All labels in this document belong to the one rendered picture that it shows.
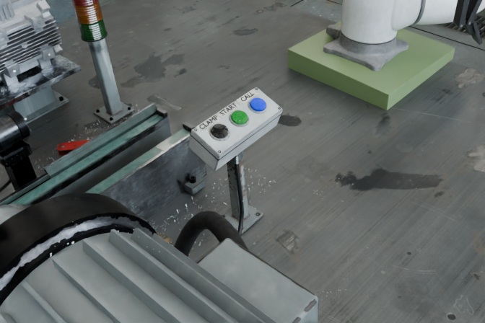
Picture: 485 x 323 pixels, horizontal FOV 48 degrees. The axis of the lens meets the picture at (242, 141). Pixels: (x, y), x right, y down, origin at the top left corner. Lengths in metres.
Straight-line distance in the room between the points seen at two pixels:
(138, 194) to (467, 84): 0.93
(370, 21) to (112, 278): 1.22
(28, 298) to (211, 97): 1.18
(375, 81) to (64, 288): 1.20
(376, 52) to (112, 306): 1.28
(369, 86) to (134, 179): 0.67
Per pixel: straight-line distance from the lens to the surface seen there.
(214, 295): 0.37
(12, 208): 0.77
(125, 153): 1.21
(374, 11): 1.48
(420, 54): 1.63
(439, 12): 1.56
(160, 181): 1.15
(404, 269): 1.08
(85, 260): 0.38
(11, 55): 1.46
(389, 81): 1.48
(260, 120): 0.97
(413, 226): 1.16
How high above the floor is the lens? 1.63
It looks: 38 degrees down
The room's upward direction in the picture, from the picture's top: 5 degrees counter-clockwise
